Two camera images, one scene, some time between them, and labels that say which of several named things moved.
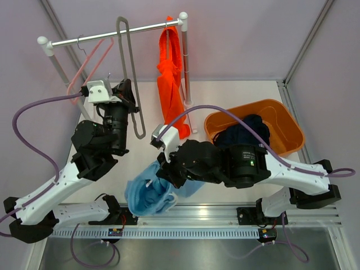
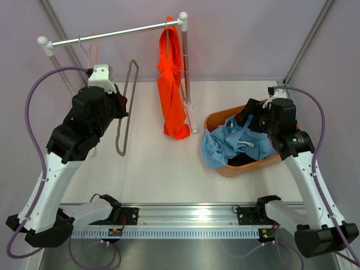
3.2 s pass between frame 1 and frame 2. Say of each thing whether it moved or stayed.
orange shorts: stayed
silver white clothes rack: stayed
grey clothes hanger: moved
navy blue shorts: moved
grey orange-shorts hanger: stayed
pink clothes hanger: moved
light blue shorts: moved
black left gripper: moved
